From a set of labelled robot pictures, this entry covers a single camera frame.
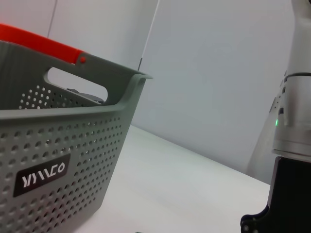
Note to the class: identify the glass teacup black sleeve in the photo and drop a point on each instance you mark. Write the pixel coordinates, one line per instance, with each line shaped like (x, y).
(85, 97)

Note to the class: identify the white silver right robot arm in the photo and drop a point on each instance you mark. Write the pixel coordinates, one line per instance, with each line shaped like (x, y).
(301, 72)

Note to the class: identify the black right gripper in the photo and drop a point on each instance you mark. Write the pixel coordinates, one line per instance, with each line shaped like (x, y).
(291, 194)

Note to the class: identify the grey perforated storage basket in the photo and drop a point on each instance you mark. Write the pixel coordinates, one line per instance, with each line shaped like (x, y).
(73, 145)

